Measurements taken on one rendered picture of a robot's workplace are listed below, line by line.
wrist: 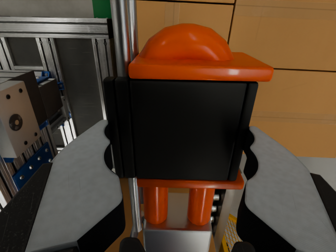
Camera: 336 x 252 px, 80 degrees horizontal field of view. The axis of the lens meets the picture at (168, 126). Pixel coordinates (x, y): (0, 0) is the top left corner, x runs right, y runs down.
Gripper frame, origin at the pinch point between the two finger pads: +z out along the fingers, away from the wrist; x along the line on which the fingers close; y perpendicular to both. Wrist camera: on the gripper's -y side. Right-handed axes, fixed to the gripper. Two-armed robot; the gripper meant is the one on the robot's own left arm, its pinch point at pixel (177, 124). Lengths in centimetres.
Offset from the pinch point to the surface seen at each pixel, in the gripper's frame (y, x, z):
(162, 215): 9.3, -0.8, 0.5
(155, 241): 12.0, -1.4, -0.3
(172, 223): 10.3, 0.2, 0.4
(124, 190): 63, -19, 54
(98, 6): -10, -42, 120
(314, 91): 18, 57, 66
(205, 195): 6.6, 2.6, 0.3
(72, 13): -6, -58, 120
